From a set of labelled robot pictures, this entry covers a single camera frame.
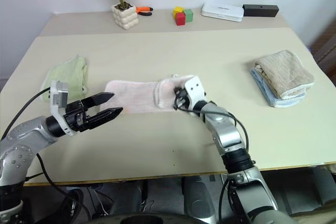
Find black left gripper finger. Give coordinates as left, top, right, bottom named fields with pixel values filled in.
left=80, top=92, right=115, bottom=110
left=86, top=106, right=124, bottom=130

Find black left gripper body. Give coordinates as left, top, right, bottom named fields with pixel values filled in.
left=64, top=99, right=91, bottom=133

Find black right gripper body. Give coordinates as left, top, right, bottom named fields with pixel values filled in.
left=172, top=86, right=191, bottom=111

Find pink fluffy towel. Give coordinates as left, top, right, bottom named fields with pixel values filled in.
left=101, top=73, right=196, bottom=116

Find green folded towel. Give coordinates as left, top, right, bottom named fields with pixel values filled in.
left=40, top=54, right=89, bottom=103

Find light blue folded towel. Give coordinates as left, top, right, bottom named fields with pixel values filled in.
left=249, top=68, right=307, bottom=109

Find beige folded towel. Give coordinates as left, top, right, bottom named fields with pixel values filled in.
left=253, top=49, right=315, bottom=101

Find red wooden block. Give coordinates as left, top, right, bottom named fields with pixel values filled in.
left=175, top=12, right=186, bottom=27

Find green wooden block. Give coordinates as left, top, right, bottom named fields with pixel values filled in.
left=183, top=8, right=194, bottom=23

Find white bubble plant pot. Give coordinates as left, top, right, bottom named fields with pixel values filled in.
left=110, top=3, right=139, bottom=30

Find white flat box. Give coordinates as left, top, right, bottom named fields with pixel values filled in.
left=201, top=3, right=245, bottom=23

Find orange black pliers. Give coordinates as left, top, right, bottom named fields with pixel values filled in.
left=135, top=6, right=155, bottom=17

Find black rectangular box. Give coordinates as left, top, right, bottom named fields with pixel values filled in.
left=242, top=4, right=280, bottom=18

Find brown wooden furniture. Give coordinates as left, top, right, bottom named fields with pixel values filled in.
left=309, top=22, right=336, bottom=72

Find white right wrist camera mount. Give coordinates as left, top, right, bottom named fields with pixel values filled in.
left=183, top=76, right=208, bottom=104

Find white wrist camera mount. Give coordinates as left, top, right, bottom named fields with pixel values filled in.
left=183, top=76, right=208, bottom=104
left=49, top=79, right=74, bottom=137

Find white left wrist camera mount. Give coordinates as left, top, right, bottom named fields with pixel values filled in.
left=49, top=79, right=74, bottom=137

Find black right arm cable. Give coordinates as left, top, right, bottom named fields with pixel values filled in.
left=172, top=98, right=257, bottom=224

